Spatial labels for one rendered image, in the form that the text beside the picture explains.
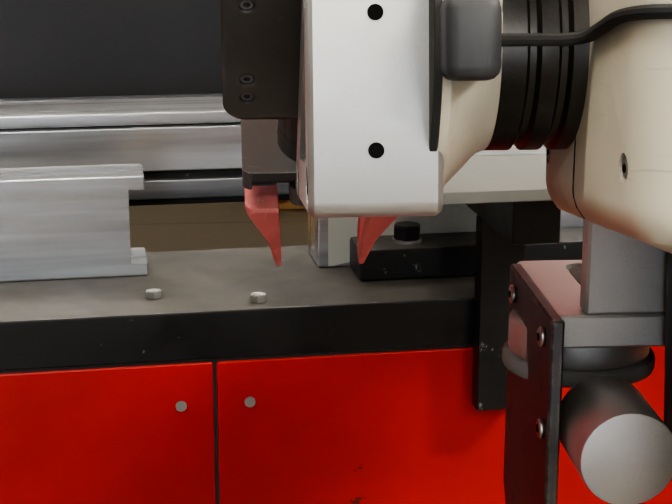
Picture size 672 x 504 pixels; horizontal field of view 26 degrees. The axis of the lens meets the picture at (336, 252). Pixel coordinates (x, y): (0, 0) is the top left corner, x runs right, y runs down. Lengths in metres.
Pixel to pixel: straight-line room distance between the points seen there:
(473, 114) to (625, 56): 0.07
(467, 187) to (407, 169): 0.61
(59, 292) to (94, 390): 0.11
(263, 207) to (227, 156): 0.71
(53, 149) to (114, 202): 0.27
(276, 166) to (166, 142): 0.72
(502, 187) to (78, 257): 0.42
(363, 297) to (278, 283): 0.09
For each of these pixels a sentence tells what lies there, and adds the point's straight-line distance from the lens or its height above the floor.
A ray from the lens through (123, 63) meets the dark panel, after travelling 1.86.
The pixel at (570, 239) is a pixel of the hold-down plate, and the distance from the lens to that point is 1.38.
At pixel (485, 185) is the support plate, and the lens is 1.15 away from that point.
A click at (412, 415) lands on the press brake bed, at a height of 0.77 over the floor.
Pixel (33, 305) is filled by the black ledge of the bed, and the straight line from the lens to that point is 1.29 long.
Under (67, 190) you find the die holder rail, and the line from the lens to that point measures 1.34.
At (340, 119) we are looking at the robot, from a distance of 0.53.
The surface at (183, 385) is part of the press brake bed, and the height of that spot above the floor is 0.81.
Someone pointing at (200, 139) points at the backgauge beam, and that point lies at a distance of 1.60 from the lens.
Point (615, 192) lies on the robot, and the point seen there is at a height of 1.13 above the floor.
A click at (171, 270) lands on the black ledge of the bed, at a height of 0.88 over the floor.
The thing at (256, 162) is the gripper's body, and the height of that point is 1.07.
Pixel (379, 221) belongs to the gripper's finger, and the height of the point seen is 1.03.
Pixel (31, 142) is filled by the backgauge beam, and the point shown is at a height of 0.96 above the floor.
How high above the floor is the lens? 1.24
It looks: 15 degrees down
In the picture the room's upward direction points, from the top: straight up
